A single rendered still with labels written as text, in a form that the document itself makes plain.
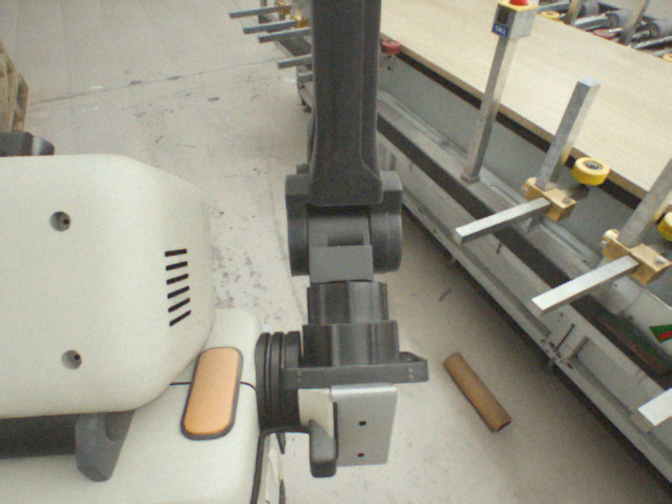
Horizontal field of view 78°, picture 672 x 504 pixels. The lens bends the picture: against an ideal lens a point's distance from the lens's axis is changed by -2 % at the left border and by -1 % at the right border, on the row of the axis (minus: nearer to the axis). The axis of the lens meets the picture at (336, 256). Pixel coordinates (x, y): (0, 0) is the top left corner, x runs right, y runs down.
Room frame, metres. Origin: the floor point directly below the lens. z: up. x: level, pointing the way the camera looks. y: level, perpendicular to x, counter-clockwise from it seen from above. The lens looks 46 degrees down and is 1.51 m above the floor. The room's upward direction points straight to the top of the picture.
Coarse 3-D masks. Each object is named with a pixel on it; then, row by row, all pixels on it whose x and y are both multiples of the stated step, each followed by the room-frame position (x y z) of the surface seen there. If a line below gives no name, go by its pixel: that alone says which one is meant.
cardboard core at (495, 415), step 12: (456, 360) 0.83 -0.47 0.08; (456, 372) 0.78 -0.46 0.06; (468, 372) 0.77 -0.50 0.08; (468, 384) 0.73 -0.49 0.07; (480, 384) 0.73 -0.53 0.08; (468, 396) 0.70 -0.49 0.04; (480, 396) 0.68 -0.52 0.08; (492, 396) 0.68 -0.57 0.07; (480, 408) 0.65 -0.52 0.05; (492, 408) 0.63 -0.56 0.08; (492, 420) 0.60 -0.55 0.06; (504, 420) 0.59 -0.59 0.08
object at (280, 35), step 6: (288, 30) 2.15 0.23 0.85; (294, 30) 2.16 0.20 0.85; (300, 30) 2.16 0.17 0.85; (306, 30) 2.17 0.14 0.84; (258, 36) 2.08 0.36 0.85; (264, 36) 2.08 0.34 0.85; (270, 36) 2.09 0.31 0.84; (276, 36) 2.10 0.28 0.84; (282, 36) 2.12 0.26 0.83; (288, 36) 2.13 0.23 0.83; (294, 36) 2.14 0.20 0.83; (300, 36) 2.16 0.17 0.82; (258, 42) 2.08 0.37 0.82; (264, 42) 2.07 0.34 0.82
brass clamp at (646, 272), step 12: (600, 240) 0.71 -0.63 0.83; (612, 240) 0.69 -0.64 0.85; (612, 252) 0.67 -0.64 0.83; (624, 252) 0.66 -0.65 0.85; (636, 252) 0.65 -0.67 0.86; (648, 252) 0.65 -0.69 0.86; (648, 264) 0.61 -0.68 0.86; (636, 276) 0.61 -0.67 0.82; (648, 276) 0.60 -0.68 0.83; (660, 276) 0.61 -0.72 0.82
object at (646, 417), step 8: (664, 392) 0.32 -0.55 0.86; (656, 400) 0.30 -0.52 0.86; (664, 400) 0.30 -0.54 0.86; (640, 408) 0.29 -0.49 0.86; (648, 408) 0.29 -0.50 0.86; (656, 408) 0.29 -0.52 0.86; (664, 408) 0.29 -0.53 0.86; (632, 416) 0.28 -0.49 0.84; (640, 416) 0.28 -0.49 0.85; (648, 416) 0.27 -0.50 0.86; (656, 416) 0.28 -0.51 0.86; (664, 416) 0.28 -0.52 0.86; (640, 424) 0.27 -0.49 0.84; (648, 424) 0.27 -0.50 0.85; (656, 424) 0.26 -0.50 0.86
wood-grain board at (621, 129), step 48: (384, 0) 2.46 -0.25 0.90; (432, 0) 2.46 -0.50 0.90; (480, 0) 2.46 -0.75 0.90; (432, 48) 1.77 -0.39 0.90; (480, 48) 1.77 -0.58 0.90; (528, 48) 1.77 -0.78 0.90; (576, 48) 1.77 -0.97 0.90; (624, 48) 1.76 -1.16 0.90; (480, 96) 1.37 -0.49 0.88; (528, 96) 1.33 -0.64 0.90; (624, 96) 1.33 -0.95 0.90; (576, 144) 1.03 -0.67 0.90; (624, 144) 1.03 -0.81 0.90
